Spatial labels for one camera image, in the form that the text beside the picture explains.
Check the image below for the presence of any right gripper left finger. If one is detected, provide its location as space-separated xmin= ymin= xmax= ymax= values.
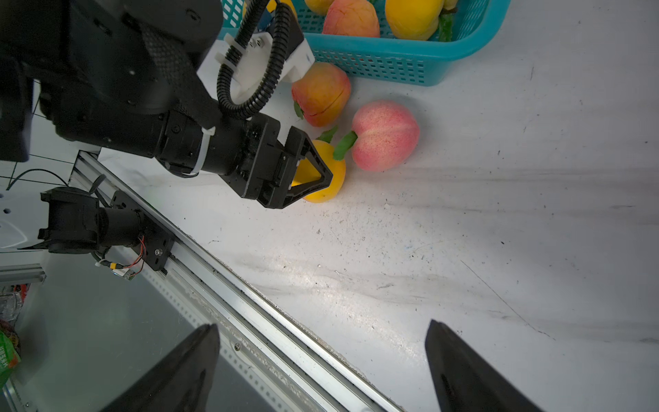
xmin=103 ymin=324 xmax=221 ymax=411

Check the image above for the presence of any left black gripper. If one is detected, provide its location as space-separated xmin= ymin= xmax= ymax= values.
xmin=222 ymin=114 xmax=333 ymax=209

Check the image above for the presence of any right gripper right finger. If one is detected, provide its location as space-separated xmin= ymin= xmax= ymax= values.
xmin=425 ymin=320 xmax=540 ymax=412

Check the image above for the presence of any pink peach top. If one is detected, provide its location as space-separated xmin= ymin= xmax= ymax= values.
xmin=333 ymin=100 xmax=420 ymax=173

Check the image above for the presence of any orange-pink peach bottom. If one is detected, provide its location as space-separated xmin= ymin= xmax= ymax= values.
xmin=305 ymin=0 xmax=334 ymax=16

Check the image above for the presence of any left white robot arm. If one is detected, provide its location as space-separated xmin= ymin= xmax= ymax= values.
xmin=1 ymin=1 xmax=333 ymax=209

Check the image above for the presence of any teal plastic basket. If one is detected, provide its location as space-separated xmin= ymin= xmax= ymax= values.
xmin=218 ymin=0 xmax=512 ymax=87

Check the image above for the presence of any orange-red peach top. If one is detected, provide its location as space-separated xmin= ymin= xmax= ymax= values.
xmin=292 ymin=62 xmax=351 ymax=127

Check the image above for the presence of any aluminium mounting rail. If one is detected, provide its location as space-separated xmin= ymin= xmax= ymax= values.
xmin=4 ymin=215 xmax=397 ymax=411

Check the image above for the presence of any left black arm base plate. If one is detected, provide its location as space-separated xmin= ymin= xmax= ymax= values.
xmin=29 ymin=175 xmax=175 ymax=281

